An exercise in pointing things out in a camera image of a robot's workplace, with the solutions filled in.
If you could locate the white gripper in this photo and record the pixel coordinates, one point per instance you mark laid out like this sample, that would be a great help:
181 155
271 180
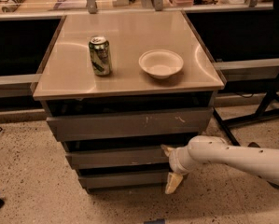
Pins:
175 161

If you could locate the grey drawer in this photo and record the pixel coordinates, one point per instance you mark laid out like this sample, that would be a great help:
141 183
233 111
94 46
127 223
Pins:
118 157
121 180
130 124

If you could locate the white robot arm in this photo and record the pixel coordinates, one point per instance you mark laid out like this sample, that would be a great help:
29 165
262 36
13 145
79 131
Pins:
201 149

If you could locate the grey drawer cabinet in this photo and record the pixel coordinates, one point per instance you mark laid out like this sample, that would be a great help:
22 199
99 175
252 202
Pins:
68 85

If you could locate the brown shoe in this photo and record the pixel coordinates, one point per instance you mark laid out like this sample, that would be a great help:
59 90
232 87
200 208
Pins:
253 144

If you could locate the white paper bowl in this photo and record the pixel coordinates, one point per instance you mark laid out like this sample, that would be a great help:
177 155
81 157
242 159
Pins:
161 63

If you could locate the green soda can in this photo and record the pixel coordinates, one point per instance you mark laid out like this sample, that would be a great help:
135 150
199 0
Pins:
100 55

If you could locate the black metal stand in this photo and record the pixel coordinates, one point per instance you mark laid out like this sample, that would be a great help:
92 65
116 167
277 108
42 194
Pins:
260 114

